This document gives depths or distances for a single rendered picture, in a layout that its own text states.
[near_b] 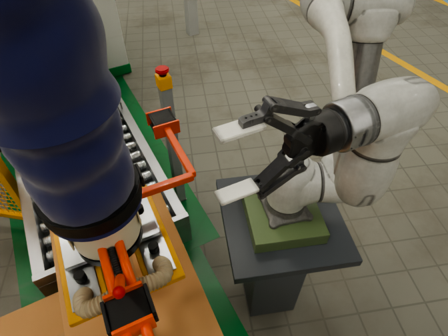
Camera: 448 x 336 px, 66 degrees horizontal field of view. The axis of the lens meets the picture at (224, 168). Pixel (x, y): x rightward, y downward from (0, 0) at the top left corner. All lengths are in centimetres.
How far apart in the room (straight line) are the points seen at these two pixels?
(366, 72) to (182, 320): 92
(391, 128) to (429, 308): 185
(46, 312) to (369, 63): 151
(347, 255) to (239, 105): 215
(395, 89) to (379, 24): 53
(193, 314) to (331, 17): 88
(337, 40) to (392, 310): 171
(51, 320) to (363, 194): 130
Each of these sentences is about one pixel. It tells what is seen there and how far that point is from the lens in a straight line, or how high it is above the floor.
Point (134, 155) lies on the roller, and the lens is 209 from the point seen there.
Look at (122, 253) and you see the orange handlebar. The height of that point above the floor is 125.
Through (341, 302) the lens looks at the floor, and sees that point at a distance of 222.
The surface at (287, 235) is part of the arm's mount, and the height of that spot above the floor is 81.
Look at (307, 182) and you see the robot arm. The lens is 126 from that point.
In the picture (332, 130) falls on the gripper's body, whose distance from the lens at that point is 57.
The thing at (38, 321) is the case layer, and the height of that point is 54.
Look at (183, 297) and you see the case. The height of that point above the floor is 94.
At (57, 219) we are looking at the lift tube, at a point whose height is 139.
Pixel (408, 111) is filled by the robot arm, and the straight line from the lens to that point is 65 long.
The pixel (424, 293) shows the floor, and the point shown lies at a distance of 243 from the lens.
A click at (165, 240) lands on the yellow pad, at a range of 99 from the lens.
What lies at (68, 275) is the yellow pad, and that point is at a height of 113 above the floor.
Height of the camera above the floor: 196
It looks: 47 degrees down
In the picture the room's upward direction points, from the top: straight up
